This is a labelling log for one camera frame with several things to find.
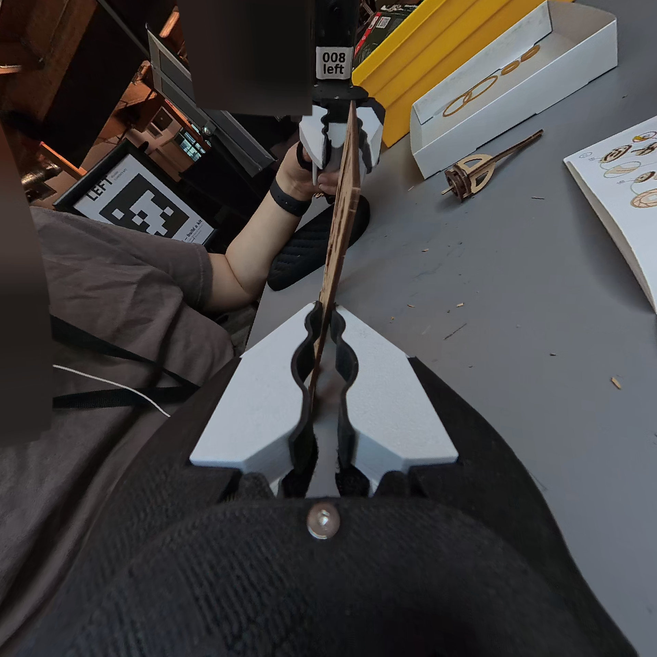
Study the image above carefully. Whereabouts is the laser-cut wooden parts sheet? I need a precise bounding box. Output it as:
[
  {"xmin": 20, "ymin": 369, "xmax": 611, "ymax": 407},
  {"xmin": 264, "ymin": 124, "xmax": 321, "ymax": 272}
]
[{"xmin": 306, "ymin": 100, "xmax": 362, "ymax": 411}]

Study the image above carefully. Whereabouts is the black wrist band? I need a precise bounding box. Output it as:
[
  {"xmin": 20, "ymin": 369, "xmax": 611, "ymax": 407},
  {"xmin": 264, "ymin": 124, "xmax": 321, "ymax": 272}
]
[{"xmin": 268, "ymin": 176, "xmax": 312, "ymax": 217}]

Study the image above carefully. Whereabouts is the white instruction booklet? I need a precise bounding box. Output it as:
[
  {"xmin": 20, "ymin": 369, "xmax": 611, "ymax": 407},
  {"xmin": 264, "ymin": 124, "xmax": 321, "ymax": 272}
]
[{"xmin": 563, "ymin": 115, "xmax": 657, "ymax": 315}]

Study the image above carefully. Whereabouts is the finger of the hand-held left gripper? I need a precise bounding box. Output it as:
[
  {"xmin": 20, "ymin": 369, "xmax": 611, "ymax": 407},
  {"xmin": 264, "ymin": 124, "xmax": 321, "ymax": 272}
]
[
  {"xmin": 299, "ymin": 104, "xmax": 332, "ymax": 171},
  {"xmin": 355, "ymin": 105, "xmax": 387, "ymax": 173}
]

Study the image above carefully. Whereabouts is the wooden spindle model assembly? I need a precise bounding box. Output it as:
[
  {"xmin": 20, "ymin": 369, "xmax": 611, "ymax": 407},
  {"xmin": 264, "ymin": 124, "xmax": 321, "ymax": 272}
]
[{"xmin": 440, "ymin": 128, "xmax": 545, "ymax": 202}]

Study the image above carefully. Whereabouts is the grey metal frame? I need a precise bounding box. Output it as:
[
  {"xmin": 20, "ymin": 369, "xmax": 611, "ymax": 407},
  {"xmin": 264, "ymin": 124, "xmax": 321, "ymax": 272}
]
[{"xmin": 146, "ymin": 23, "xmax": 278, "ymax": 178}]

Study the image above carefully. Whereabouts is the framed left marker sign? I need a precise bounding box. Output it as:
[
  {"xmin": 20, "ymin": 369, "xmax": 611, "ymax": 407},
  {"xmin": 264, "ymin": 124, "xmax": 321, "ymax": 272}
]
[{"xmin": 54, "ymin": 139, "xmax": 219, "ymax": 248}]

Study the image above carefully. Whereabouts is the person's left forearm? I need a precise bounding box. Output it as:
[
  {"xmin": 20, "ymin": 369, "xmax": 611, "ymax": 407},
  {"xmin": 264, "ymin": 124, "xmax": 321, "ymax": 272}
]
[{"xmin": 208, "ymin": 197, "xmax": 319, "ymax": 312}]

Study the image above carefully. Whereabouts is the yellow plastic bin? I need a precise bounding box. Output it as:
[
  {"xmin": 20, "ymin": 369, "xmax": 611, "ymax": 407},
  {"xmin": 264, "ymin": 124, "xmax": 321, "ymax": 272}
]
[{"xmin": 350, "ymin": 0, "xmax": 546, "ymax": 150}]

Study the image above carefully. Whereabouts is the green red label kit box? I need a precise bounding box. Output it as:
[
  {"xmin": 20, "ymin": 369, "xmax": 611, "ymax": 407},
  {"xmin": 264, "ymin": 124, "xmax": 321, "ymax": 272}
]
[{"xmin": 354, "ymin": 0, "xmax": 428, "ymax": 75}]

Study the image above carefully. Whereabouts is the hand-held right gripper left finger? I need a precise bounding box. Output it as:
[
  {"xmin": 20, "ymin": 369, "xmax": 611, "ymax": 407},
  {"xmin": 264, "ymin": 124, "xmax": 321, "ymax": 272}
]
[{"xmin": 189, "ymin": 301, "xmax": 324, "ymax": 497}]

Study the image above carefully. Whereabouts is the wooden double ring piece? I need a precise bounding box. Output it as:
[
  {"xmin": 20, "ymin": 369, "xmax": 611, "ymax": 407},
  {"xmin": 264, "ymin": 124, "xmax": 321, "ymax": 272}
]
[{"xmin": 441, "ymin": 76, "xmax": 500, "ymax": 117}]

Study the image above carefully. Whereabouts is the thin white cable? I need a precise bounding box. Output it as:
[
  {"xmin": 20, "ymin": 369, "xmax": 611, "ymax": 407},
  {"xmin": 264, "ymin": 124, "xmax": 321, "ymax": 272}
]
[{"xmin": 53, "ymin": 363, "xmax": 171, "ymax": 418}]

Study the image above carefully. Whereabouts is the white cardboard tray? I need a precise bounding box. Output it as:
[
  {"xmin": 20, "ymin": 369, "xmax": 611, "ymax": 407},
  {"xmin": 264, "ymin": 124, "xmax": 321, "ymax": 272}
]
[{"xmin": 410, "ymin": 0, "xmax": 618, "ymax": 180}]

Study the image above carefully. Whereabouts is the person's left hand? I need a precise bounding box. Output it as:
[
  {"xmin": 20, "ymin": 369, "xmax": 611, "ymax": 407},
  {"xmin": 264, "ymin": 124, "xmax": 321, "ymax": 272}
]
[{"xmin": 279, "ymin": 141, "xmax": 342, "ymax": 200}]

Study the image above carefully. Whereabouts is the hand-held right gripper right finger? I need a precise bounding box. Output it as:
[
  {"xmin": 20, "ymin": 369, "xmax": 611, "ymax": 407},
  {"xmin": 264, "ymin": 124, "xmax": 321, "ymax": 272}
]
[{"xmin": 330, "ymin": 304, "xmax": 460, "ymax": 497}]

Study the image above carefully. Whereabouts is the black strap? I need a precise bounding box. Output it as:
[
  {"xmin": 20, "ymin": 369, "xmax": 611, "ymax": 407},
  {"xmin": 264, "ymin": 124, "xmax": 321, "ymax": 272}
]
[{"xmin": 51, "ymin": 314, "xmax": 202, "ymax": 411}]

